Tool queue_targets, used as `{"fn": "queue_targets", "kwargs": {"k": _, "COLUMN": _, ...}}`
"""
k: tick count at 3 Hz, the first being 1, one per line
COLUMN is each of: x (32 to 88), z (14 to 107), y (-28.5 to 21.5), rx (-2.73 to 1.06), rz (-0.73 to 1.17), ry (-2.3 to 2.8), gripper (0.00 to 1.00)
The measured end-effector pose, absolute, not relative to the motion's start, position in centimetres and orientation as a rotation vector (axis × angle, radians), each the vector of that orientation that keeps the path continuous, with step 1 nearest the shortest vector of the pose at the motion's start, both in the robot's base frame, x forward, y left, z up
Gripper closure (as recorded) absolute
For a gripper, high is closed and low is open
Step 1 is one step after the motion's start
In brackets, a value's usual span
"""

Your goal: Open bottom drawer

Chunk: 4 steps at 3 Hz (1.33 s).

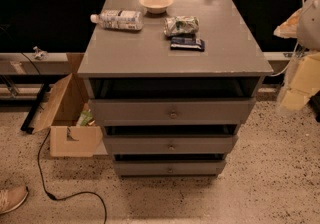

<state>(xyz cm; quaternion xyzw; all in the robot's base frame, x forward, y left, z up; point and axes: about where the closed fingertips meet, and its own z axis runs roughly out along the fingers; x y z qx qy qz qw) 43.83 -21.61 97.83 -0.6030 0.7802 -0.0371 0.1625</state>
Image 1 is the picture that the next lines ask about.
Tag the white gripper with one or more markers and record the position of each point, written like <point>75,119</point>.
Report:
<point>310,24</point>

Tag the grey bottom drawer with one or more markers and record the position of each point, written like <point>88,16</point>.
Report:
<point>169,168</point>

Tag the grey drawer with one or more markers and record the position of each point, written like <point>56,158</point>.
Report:
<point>169,168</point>
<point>170,112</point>
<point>169,145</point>

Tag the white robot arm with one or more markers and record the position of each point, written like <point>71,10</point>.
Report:
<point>308,30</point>

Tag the grey drawer cabinet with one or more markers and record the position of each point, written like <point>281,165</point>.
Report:
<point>123,65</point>

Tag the grey top drawer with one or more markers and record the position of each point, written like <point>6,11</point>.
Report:
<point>170,112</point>

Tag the grey middle drawer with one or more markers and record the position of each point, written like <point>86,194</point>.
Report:
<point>169,145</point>

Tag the open cardboard box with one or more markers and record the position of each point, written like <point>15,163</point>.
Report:
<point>67,100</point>

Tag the dark blue snack packet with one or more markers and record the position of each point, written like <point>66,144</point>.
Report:
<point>187,43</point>

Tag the green white snack bag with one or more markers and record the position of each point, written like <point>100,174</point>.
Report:
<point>180,25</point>

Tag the white ceramic bowl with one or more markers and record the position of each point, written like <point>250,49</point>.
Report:
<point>156,6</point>

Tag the clear plastic water bottle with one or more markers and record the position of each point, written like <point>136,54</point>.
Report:
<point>119,20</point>

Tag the green packet in box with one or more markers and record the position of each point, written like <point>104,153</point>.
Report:
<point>84,118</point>

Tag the black metal stand leg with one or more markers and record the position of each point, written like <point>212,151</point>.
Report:
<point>26,124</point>

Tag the small clear plastic object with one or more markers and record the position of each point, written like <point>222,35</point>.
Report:
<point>39,54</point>

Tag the beige sneaker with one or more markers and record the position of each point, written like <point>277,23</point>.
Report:
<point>13,198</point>

